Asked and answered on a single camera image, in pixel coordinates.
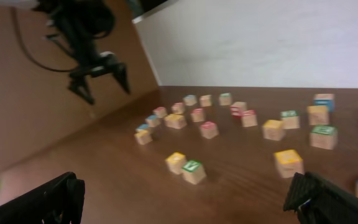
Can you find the yellow C block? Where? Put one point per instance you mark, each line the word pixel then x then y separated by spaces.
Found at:
pixel 175 162

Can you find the yellow O block pair left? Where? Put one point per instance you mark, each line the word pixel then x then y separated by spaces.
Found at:
pixel 169 120

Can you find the wooden block blue side top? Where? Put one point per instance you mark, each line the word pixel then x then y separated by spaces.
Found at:
pixel 325 99

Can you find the blue S block left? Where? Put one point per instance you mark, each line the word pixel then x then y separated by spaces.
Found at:
pixel 190 100

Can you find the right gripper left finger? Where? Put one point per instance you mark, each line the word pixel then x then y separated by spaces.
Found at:
pixel 59 200

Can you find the green R block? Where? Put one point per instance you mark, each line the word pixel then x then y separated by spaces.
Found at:
pixel 324 137

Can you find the red A block centre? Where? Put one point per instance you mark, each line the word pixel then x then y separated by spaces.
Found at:
pixel 249 118

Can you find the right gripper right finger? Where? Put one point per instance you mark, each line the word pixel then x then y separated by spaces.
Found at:
pixel 316 200

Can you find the yellow block upper centre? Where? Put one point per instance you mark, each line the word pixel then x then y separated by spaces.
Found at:
pixel 318 115

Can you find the blue h block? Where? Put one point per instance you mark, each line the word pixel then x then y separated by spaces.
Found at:
pixel 153 121
pixel 143 127

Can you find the red A block left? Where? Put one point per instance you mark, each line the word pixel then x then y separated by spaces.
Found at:
pixel 197 115

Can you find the red O block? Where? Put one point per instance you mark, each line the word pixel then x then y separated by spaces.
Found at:
pixel 209 130

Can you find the green V block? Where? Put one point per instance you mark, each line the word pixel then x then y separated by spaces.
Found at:
pixel 193 172

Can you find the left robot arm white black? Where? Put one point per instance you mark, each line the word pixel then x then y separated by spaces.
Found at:
pixel 81 23

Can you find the yellow O block lower left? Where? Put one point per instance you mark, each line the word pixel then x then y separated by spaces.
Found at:
pixel 143 137

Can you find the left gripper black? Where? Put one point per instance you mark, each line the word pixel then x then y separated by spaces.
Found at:
pixel 106 63

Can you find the red 9 block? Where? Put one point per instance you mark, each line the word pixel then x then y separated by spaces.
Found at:
pixel 178 108

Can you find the yellow umbrella block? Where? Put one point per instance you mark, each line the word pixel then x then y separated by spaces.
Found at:
pixel 288 163

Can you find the red a block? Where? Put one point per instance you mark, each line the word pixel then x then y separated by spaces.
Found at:
pixel 249 118
pixel 197 115

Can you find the green Z block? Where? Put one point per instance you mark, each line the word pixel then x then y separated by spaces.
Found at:
pixel 290 119

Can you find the yellow G block pair right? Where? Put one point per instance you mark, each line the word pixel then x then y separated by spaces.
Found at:
pixel 179 121

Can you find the blue H block lower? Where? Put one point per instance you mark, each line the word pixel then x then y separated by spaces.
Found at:
pixel 143 127

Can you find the plain wooden block top left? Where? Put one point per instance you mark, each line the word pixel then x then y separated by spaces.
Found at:
pixel 206 101

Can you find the red M block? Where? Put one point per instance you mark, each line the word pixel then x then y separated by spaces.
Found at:
pixel 160 112

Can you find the blue H block upper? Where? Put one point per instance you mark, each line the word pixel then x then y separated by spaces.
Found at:
pixel 153 121

